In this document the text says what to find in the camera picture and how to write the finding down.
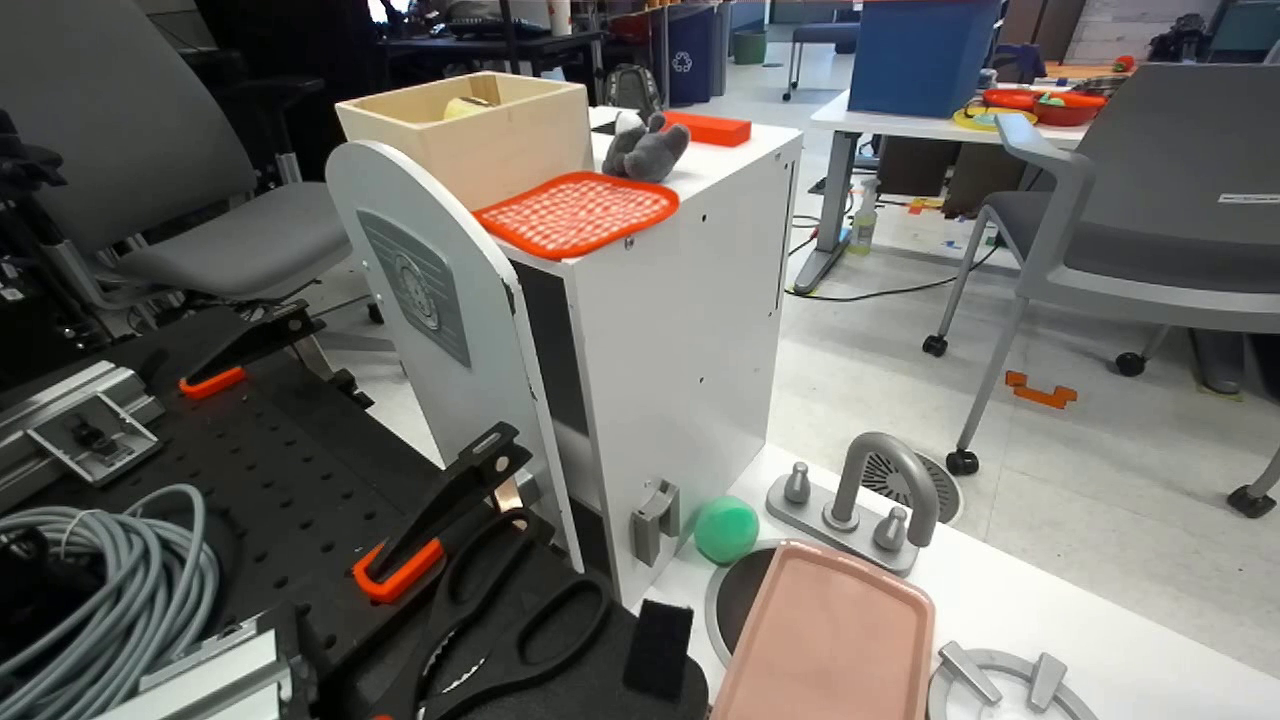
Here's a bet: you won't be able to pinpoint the white toy kitchen cabinet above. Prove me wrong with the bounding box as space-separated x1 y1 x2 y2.
322 120 808 615

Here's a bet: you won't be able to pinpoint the grey toy faucet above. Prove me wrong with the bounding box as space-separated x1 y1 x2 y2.
763 428 963 579

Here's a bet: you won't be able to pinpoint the light wooden box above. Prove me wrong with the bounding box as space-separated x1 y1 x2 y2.
332 69 595 217

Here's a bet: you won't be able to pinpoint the grey toy burner grate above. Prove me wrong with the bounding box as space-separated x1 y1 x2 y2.
923 637 1103 720

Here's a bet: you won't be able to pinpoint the white toy stove counter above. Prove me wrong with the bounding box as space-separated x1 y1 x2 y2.
637 444 1280 720

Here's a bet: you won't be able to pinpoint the orange checkered plastic tray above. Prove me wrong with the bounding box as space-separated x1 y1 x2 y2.
471 168 684 264

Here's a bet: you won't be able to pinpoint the green ball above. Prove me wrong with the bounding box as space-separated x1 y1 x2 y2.
691 496 763 569

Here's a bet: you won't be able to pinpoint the orange rectangular block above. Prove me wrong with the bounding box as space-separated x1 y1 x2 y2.
662 108 758 153

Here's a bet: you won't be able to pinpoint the clear spray bottle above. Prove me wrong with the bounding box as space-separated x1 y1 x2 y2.
843 177 889 259

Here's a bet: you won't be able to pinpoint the black foam block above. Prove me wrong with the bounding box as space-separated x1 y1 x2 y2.
622 595 695 705

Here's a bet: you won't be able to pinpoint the pink plastic tray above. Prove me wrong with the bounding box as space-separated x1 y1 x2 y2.
709 534 941 720

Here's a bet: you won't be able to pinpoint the white office table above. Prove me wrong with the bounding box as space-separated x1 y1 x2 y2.
786 92 1114 298

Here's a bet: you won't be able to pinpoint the black perforated board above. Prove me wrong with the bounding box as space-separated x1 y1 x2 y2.
0 302 714 720

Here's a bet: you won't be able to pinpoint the blue storage bin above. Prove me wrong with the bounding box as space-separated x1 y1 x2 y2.
848 0 1007 120

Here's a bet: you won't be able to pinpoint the red tray with items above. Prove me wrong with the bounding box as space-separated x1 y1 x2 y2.
981 78 1114 133

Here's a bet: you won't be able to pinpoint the grey office chair with armrest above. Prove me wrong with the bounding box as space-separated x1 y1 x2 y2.
921 58 1280 519

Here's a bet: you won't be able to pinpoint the black clamp orange handle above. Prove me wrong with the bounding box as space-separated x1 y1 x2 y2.
350 418 536 607
177 298 327 407

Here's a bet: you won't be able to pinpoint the black handled pliers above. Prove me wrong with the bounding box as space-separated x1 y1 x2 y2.
406 513 615 720

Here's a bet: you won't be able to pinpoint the grey cable bundle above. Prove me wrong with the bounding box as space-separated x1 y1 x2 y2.
0 480 225 720

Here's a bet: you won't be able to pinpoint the aluminium extrusion rail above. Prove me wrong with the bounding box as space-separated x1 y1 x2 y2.
0 356 163 516

